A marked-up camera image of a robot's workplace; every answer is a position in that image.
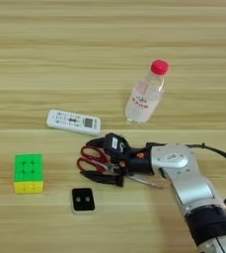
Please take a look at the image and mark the clear water bottle red cap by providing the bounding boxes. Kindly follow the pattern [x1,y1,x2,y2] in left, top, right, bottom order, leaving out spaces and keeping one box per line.
[123,58,170,126]

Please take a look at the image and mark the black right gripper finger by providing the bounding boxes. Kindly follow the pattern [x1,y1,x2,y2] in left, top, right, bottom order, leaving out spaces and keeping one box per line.
[79,169,125,188]
[85,136,108,150]

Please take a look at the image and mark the small black square device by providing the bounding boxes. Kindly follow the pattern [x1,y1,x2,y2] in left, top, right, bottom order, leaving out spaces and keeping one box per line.
[71,187,97,213]

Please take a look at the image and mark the white remote control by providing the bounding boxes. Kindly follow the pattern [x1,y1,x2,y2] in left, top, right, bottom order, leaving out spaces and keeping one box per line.
[45,109,103,137]

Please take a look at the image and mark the green yellow Rubik's cube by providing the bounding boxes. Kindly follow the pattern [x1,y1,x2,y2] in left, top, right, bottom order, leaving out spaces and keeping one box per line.
[13,152,45,195]

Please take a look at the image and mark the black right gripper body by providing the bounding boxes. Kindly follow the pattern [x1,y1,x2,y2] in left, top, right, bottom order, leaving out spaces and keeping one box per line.
[116,146,154,176]

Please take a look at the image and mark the red handled scissors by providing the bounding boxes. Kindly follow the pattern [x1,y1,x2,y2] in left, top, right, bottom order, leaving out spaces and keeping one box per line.
[76,145,165,191]

